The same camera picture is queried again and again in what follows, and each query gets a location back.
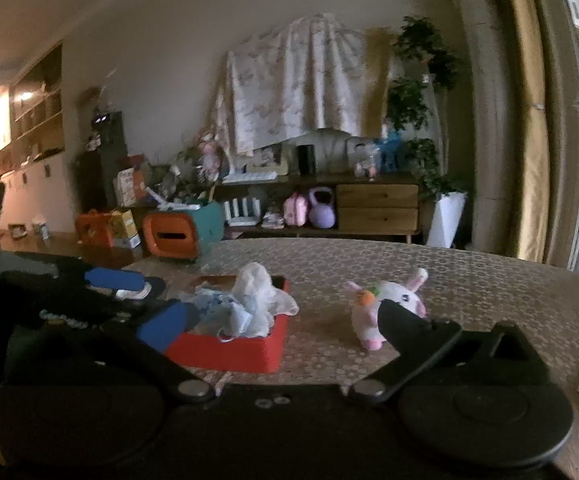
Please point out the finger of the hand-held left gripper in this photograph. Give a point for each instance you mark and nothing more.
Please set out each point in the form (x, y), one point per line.
(114, 316)
(111, 278)

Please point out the photo frame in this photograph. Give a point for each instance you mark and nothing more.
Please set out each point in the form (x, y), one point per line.
(272, 160)

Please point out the dark tall cabinet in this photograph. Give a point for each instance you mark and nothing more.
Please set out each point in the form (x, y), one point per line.
(104, 160)

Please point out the white bunny plush toy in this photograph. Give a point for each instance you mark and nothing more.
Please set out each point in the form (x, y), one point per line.
(362, 317)

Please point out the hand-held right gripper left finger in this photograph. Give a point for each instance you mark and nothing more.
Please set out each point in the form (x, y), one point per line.
(162, 327)

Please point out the floral hanging sheet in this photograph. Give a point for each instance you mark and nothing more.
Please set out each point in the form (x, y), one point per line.
(299, 80)

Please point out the green potted tree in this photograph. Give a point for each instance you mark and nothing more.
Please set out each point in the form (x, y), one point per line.
(419, 100)

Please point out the small orange box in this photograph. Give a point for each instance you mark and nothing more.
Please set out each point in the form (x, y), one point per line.
(93, 227)

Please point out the grey tower air conditioner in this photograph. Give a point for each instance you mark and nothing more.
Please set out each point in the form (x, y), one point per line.
(484, 110)

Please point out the white thin cloth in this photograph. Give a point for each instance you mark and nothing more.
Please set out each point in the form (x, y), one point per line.
(259, 285)

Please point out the purple kettlebell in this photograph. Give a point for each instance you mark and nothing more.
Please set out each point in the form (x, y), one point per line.
(322, 212)

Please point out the white keyboard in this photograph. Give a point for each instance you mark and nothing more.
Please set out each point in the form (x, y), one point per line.
(249, 177)

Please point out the white slatted rack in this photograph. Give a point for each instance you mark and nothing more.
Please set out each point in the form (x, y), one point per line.
(243, 212)

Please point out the pink toy backpack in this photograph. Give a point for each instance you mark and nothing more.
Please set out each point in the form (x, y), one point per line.
(297, 210)

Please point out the orange white carton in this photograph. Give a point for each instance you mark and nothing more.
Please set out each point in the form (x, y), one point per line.
(129, 185)

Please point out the white quilted bag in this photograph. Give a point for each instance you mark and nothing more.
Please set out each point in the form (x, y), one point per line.
(319, 150)

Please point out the wooden sideboard with drawers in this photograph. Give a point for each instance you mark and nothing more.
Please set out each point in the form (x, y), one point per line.
(377, 207)

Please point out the blue toy figure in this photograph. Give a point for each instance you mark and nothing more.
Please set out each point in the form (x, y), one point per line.
(391, 152)

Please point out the yellow curtain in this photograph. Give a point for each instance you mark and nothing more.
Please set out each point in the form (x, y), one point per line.
(529, 135)

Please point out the blue printed face mask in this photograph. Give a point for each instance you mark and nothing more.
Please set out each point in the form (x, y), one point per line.
(214, 310)

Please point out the red storage box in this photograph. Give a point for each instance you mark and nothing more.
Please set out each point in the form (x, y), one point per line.
(229, 355)

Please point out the yellow carton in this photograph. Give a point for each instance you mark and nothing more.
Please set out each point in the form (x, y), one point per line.
(125, 229)

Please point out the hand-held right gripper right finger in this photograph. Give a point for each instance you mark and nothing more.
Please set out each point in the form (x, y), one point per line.
(402, 325)

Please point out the black cylinder speaker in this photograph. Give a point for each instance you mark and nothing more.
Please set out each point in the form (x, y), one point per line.
(306, 160)

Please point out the wooden wall shelf unit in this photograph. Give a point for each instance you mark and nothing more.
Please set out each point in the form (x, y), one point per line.
(34, 110)

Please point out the white planter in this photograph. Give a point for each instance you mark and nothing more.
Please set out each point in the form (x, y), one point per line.
(447, 220)

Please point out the pink doll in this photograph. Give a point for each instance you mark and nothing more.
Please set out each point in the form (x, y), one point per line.
(210, 155)

